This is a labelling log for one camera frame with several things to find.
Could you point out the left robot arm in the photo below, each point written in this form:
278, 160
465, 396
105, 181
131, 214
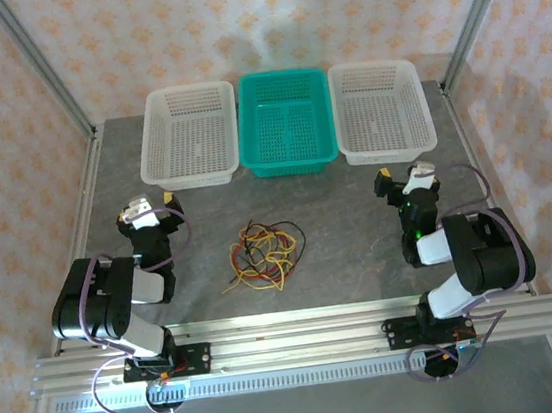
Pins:
116, 296

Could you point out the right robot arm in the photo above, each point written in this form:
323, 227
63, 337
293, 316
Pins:
494, 260

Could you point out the white plastic basket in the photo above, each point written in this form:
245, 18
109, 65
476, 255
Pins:
381, 118
187, 142

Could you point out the green plastic basket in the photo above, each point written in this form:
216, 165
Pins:
287, 129

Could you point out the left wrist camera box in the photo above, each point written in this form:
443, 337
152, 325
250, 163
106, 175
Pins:
141, 218

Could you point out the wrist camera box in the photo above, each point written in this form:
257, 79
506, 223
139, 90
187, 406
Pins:
416, 181
141, 218

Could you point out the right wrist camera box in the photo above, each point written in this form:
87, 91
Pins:
416, 181

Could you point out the aluminium table side rail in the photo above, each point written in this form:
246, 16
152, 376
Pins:
456, 114
82, 230

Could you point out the aluminium frame post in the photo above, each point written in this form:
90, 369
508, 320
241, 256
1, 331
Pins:
45, 68
476, 15

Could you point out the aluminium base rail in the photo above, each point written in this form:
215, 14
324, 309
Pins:
298, 345

